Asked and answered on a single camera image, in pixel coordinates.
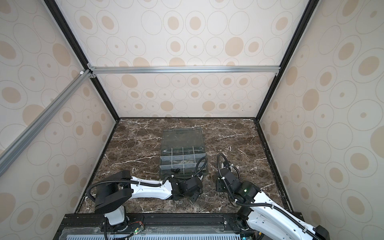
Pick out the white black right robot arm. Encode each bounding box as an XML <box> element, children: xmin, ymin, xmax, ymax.
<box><xmin>218</xmin><ymin>167</ymin><xmax>330</xmax><ymax>240</ymax></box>

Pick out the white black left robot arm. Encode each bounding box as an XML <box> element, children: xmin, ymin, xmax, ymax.
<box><xmin>86</xmin><ymin>170</ymin><xmax>203</xmax><ymax>226</ymax></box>

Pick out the clear plastic organizer box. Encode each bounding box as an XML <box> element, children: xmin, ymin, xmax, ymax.
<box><xmin>159</xmin><ymin>127</ymin><xmax>208</xmax><ymax>179</ymax></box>

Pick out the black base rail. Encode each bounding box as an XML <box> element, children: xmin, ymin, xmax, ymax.
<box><xmin>59</xmin><ymin>212</ymin><xmax>304</xmax><ymax>240</ymax></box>

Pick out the horizontal aluminium frame bar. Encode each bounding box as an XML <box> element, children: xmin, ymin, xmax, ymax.
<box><xmin>91</xmin><ymin>66</ymin><xmax>280</xmax><ymax>74</ymax></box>

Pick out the diagonal aluminium frame bar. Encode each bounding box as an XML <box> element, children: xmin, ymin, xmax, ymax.
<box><xmin>1</xmin><ymin>70</ymin><xmax>91</xmax><ymax>175</ymax></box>

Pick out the black right corner post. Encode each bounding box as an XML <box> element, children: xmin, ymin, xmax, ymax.
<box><xmin>255</xmin><ymin>0</ymin><xmax>319</xmax><ymax>121</ymax></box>

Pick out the black corner post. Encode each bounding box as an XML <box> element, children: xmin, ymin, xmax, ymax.
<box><xmin>255</xmin><ymin>0</ymin><xmax>319</xmax><ymax>121</ymax></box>
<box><xmin>43</xmin><ymin>0</ymin><xmax>120</xmax><ymax>122</ymax></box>

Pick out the black left corner post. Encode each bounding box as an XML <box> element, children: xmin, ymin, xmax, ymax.
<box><xmin>43</xmin><ymin>0</ymin><xmax>120</xmax><ymax>122</ymax></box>

